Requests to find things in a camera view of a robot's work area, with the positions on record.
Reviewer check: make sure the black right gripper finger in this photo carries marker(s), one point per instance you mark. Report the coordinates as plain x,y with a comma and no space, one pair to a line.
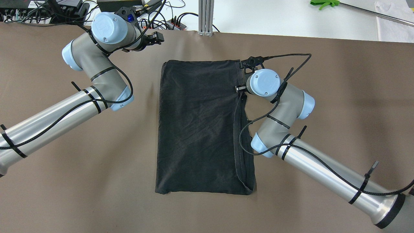
240,88

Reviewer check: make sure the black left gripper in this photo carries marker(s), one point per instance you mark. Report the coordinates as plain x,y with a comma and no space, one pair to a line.
144,45

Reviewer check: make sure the black printed t-shirt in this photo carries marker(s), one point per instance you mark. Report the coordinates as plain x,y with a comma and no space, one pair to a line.
203,142

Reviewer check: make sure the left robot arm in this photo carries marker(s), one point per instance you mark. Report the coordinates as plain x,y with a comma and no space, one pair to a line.
110,87

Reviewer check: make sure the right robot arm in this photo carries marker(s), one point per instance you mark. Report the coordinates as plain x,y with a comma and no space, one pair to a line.
361,116

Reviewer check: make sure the black power adapter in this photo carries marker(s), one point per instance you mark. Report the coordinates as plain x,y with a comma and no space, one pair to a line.
115,5

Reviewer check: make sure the green clamp tool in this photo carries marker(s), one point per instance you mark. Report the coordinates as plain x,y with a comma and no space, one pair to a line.
324,3

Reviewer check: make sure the black mini computer box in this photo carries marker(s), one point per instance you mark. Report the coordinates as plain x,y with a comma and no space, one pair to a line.
55,12

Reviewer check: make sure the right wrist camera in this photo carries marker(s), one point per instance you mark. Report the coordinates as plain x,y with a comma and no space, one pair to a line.
251,64

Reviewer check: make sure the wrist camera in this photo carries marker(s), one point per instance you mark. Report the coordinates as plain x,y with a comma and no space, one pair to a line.
131,14
251,64

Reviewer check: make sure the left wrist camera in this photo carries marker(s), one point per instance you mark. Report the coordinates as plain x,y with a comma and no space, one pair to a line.
131,14

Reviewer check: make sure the aluminium frame post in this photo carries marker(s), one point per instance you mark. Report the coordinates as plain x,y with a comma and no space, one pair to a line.
205,17

